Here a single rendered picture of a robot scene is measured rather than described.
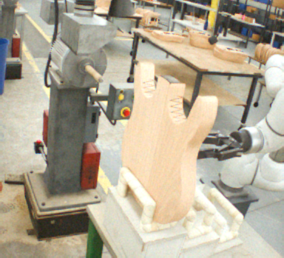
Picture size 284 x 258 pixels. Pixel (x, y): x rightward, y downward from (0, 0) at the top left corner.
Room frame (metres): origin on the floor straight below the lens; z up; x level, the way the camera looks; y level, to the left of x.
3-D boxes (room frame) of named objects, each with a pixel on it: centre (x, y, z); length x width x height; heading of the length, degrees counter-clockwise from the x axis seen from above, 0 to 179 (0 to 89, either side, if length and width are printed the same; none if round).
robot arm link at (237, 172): (1.64, -0.60, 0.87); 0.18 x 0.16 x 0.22; 73
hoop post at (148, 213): (0.74, -0.07, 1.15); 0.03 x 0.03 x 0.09
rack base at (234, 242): (0.99, -0.33, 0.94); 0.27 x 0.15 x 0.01; 31
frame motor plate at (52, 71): (1.93, 0.47, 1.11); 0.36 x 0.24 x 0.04; 32
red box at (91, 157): (2.02, 0.33, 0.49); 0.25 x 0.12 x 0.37; 32
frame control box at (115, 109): (1.93, 0.18, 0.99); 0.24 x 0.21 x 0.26; 32
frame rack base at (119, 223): (0.83, -0.06, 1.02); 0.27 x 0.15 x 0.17; 31
